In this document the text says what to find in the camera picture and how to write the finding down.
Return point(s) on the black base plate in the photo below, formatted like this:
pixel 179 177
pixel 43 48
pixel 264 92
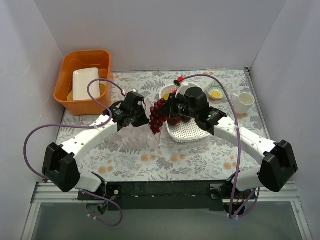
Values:
pixel 164 195

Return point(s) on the floral table mat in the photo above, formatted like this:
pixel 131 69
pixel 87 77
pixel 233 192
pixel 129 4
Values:
pixel 211 158

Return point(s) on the patterned small bowl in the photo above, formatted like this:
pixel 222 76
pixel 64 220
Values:
pixel 215 91

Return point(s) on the yellow starfruit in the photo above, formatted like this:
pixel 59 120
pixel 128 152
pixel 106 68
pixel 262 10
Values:
pixel 166 96

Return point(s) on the white rectangular plate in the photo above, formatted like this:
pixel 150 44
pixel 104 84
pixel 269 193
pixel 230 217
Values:
pixel 80 81

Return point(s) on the dark red plum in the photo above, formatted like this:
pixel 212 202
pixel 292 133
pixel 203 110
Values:
pixel 174 121

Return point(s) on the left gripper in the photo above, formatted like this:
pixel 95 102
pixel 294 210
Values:
pixel 140 116

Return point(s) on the clear zip top bag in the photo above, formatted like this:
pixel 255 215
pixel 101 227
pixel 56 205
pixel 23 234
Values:
pixel 133 141

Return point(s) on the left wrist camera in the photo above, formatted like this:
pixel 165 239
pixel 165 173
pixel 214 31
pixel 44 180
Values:
pixel 124 93

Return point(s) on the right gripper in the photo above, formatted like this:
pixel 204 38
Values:
pixel 170 107

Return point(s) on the white perforated fruit basket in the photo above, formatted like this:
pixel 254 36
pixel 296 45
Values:
pixel 182 132

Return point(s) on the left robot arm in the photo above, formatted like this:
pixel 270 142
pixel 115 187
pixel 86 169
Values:
pixel 61 161

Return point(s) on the aluminium frame rail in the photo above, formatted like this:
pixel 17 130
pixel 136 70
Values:
pixel 49 193

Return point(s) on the orange plastic tub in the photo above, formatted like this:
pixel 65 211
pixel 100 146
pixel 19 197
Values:
pixel 77 60

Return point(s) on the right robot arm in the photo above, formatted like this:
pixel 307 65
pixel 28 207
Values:
pixel 276 159

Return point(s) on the red grape bunch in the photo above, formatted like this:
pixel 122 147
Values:
pixel 156 120

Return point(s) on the white mug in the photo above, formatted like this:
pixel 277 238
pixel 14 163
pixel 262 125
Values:
pixel 242 102

